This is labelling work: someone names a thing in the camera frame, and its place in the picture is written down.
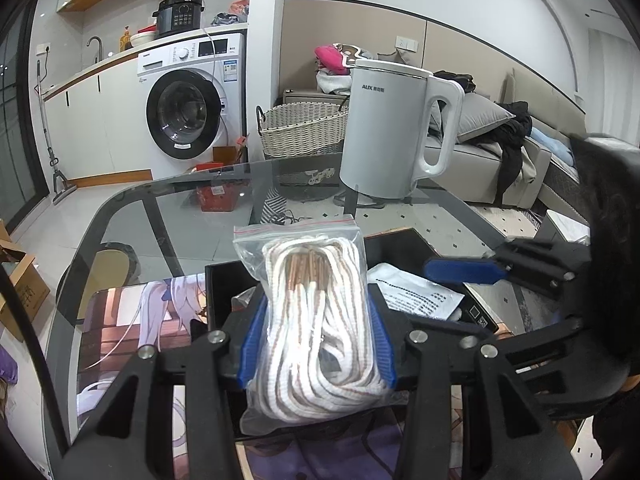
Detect floor mop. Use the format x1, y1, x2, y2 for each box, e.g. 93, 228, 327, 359
32, 58, 78, 205

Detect black cardboard box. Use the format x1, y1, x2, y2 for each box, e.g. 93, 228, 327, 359
205, 229, 498, 441

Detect black clothes on sofa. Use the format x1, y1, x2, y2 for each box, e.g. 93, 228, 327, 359
434, 70, 537, 206

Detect beige sofa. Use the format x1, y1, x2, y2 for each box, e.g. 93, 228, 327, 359
435, 68, 587, 220

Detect grey sofa cushion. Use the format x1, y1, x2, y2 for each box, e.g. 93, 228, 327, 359
428, 92, 515, 143

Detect white printed paper packet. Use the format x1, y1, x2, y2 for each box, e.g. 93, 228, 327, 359
367, 263, 464, 320

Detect woven laundry basket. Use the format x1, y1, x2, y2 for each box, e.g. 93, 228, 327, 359
256, 102, 348, 159

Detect pink clothing pile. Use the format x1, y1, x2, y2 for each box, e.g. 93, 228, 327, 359
314, 44, 349, 76

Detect bagged white rope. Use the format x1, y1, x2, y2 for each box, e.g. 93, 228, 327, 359
231, 212, 407, 437

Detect white electric kettle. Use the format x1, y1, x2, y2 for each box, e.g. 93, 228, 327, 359
340, 58, 464, 200

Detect brown cardboard box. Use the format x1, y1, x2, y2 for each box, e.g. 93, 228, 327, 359
0, 222, 51, 335

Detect red box on floor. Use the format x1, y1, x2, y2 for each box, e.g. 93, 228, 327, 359
194, 145, 250, 213

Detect black rice cooker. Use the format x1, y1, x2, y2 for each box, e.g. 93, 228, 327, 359
152, 0, 205, 38

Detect white washing machine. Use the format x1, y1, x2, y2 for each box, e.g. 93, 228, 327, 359
137, 32, 245, 179

